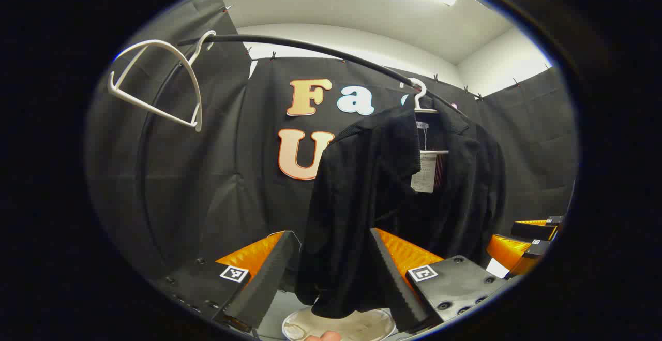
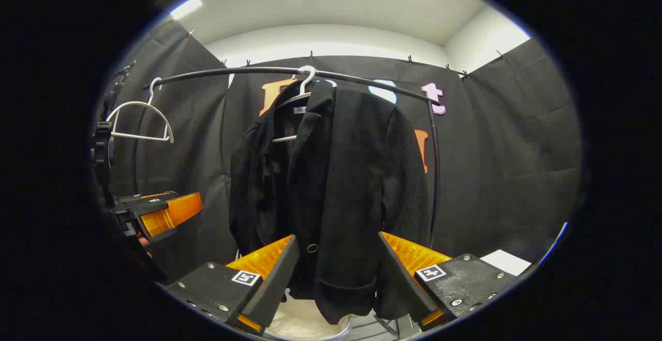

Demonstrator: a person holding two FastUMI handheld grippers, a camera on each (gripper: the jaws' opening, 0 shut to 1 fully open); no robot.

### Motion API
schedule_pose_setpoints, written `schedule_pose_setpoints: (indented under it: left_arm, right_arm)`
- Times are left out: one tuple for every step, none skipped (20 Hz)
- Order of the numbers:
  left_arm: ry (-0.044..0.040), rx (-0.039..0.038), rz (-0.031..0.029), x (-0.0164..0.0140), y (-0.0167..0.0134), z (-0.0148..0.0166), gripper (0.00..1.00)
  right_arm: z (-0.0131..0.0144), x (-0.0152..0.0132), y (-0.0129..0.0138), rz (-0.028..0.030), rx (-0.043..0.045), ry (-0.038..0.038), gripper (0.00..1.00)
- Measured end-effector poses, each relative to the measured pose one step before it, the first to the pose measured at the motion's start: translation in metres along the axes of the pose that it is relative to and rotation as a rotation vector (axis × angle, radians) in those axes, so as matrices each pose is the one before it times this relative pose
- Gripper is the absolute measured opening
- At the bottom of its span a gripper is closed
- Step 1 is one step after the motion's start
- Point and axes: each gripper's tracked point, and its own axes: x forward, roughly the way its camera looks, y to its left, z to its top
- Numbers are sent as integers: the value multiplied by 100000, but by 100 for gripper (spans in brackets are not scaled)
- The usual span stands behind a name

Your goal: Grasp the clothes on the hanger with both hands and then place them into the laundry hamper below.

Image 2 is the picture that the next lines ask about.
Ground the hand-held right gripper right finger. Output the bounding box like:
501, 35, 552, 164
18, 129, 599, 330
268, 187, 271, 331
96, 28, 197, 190
378, 231, 520, 331

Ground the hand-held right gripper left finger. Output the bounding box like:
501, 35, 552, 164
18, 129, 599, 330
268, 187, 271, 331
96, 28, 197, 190
164, 234, 300, 334

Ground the black knit jacket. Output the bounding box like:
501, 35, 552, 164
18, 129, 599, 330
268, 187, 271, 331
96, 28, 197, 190
229, 80, 432, 326

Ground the white clothes hanger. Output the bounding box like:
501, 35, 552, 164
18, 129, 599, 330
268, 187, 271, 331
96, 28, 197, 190
106, 77, 175, 144
273, 65, 319, 143

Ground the white sheet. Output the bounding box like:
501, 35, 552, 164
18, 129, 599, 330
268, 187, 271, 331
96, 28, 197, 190
480, 249, 532, 277

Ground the black backdrop cloth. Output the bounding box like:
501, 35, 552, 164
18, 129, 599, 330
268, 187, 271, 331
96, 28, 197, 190
101, 18, 582, 279

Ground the ceiling light panel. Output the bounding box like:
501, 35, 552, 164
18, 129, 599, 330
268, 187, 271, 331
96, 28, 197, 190
170, 0, 203, 21

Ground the row of backdrop clips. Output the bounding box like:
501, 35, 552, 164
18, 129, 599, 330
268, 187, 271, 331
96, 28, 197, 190
186, 28, 506, 79

